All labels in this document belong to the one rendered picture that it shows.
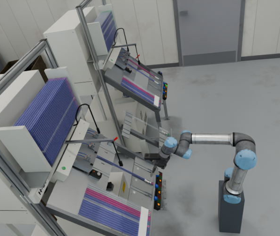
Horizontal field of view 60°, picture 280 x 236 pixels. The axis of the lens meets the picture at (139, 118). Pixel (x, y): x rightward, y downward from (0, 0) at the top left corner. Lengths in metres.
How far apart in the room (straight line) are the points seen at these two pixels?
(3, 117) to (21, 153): 0.22
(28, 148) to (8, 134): 0.12
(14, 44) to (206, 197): 4.89
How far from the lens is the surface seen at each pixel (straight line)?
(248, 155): 1.57
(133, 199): 1.86
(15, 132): 1.30
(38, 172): 1.49
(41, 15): 5.39
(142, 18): 4.73
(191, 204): 2.74
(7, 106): 1.51
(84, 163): 1.71
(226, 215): 2.35
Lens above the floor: 2.35
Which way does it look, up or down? 38 degrees down
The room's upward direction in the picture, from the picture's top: 14 degrees counter-clockwise
